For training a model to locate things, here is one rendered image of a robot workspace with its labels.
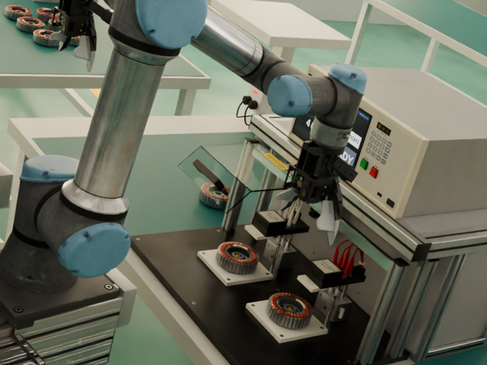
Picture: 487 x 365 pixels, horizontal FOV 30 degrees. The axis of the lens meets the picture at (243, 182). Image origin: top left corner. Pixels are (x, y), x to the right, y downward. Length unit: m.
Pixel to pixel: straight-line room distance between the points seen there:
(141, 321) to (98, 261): 1.97
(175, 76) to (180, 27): 2.36
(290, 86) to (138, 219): 1.06
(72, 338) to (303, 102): 0.64
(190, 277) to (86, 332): 0.58
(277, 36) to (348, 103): 1.25
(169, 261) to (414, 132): 0.73
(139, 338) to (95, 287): 1.68
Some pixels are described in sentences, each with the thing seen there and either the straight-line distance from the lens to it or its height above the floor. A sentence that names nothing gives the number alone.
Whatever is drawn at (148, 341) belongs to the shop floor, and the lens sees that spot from 3.39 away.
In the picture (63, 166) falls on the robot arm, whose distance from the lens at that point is 1.62.
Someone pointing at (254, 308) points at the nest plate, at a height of 0.78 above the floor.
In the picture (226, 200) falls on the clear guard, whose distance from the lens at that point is 2.18.
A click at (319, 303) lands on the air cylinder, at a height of 0.78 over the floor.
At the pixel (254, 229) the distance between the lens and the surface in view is 2.40.
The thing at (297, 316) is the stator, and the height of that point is 0.82.
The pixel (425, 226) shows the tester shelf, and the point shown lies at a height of 1.11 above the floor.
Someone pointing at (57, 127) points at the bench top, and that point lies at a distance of 3.05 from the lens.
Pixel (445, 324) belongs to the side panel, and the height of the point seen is 0.85.
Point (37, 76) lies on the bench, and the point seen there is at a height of 0.75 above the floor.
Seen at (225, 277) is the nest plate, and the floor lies 0.78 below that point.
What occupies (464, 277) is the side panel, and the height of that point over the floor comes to 0.99.
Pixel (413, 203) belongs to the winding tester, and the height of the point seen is 1.15.
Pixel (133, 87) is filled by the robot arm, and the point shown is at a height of 1.49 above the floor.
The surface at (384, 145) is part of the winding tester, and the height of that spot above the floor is 1.25.
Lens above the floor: 1.98
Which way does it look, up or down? 25 degrees down
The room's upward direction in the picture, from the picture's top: 15 degrees clockwise
